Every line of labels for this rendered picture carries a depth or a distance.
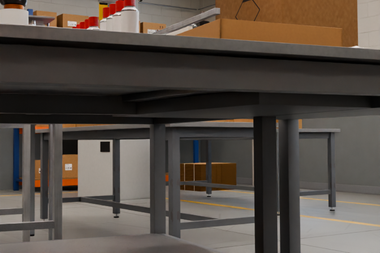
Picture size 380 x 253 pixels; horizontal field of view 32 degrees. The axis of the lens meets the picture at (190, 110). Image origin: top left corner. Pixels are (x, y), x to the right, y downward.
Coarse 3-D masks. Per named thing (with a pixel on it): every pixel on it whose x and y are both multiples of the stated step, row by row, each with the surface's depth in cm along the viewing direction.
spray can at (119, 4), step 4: (116, 4) 198; (120, 4) 198; (116, 8) 198; (120, 8) 198; (116, 12) 198; (120, 12) 197; (116, 16) 197; (120, 16) 197; (116, 20) 197; (120, 20) 197; (116, 24) 197; (120, 24) 197; (116, 28) 197; (120, 28) 196
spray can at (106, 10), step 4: (104, 8) 208; (108, 8) 208; (104, 12) 208; (108, 12) 208; (104, 16) 208; (108, 16) 208; (104, 20) 207; (100, 24) 208; (104, 24) 207; (100, 28) 208; (104, 28) 207
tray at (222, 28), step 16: (192, 32) 124; (208, 32) 118; (224, 32) 114; (240, 32) 115; (256, 32) 116; (272, 32) 118; (288, 32) 119; (304, 32) 121; (320, 32) 122; (336, 32) 124
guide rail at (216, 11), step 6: (204, 12) 155; (210, 12) 152; (216, 12) 150; (192, 18) 160; (198, 18) 157; (204, 18) 155; (174, 24) 170; (180, 24) 167; (186, 24) 164; (162, 30) 177; (168, 30) 174; (174, 30) 172
